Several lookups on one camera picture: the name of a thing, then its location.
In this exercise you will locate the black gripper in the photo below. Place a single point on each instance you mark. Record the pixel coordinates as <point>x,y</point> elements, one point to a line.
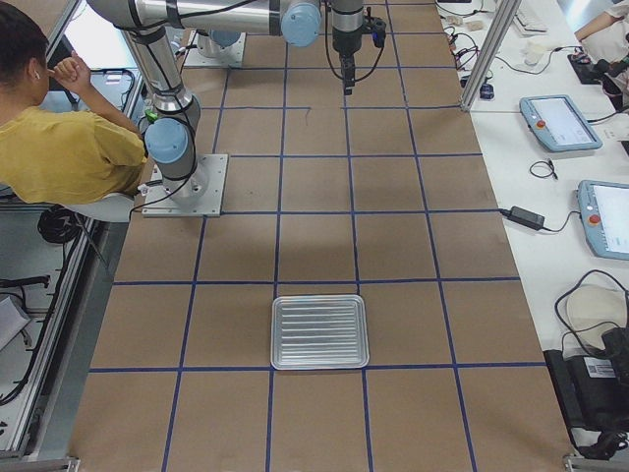
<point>345,42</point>

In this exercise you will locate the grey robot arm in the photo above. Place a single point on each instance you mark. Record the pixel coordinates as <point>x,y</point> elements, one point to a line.
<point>171,139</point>

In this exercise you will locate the silver metal tray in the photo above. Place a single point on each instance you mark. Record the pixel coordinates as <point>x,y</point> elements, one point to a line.
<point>319,332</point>

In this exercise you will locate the blue checkered small box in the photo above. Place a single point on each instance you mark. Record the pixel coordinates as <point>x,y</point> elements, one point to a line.
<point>487,92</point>

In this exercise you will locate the black power adapter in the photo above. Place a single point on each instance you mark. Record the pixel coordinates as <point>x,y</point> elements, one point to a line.
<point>523,217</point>

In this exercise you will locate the blue teach pendant far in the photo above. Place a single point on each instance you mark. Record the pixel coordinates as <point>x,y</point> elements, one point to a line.
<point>558,124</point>

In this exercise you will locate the blue teach pendant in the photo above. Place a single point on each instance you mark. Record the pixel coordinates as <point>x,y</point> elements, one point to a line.
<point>558,124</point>
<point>604,214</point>

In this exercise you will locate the blue teach pendant near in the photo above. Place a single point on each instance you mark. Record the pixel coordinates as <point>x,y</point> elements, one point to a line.
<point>604,214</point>

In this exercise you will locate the person in yellow shirt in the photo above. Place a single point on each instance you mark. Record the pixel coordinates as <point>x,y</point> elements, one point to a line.
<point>62,141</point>

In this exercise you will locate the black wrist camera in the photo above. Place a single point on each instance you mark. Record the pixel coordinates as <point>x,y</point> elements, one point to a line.
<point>377,29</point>

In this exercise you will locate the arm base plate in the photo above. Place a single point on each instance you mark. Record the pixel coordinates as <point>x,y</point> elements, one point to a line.
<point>202,195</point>
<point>218,49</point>

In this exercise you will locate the aluminium profile post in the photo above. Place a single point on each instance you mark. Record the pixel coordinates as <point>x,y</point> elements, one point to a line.
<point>503,17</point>

